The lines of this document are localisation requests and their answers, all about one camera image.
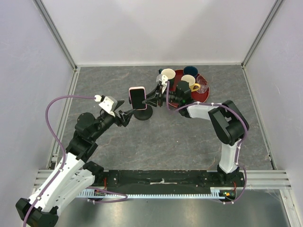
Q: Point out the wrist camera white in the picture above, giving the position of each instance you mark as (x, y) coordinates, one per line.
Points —
(162, 79)
(108, 104)

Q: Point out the clear glass cup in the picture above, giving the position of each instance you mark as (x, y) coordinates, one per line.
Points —
(203, 84)

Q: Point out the green mug cream inside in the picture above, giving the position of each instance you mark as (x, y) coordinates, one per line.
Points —
(170, 73)

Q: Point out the left aluminium frame post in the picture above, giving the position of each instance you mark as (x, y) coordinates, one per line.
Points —
(55, 32)

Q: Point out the right aluminium frame post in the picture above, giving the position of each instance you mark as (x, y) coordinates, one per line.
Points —
(262, 31)

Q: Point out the aluminium frame post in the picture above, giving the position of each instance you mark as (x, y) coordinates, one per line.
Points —
(262, 31)
(55, 32)

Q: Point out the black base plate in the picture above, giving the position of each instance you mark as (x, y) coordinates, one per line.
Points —
(147, 182)

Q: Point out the black phone stand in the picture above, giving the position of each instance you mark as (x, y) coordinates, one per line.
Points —
(144, 115)

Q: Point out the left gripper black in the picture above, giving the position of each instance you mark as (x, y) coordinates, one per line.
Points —
(125, 117)

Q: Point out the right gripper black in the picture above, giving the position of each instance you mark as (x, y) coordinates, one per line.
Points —
(153, 101)

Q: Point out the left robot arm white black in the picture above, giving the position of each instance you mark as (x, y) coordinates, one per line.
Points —
(74, 173)

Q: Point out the phone with pink case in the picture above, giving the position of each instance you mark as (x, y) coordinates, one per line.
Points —
(136, 96)

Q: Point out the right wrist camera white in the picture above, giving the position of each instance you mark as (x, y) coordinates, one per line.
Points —
(162, 79)

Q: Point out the dark blue mug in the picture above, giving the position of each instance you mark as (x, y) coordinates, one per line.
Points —
(190, 70)

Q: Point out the yellow mug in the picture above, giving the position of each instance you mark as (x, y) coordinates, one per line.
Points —
(192, 82)

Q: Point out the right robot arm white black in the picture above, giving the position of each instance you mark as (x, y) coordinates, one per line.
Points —
(229, 124)

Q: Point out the slotted cable duct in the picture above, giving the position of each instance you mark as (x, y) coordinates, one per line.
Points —
(213, 194)

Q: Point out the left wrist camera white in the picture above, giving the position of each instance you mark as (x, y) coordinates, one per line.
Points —
(108, 104)

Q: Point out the round red tray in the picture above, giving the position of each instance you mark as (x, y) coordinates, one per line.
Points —
(195, 95)

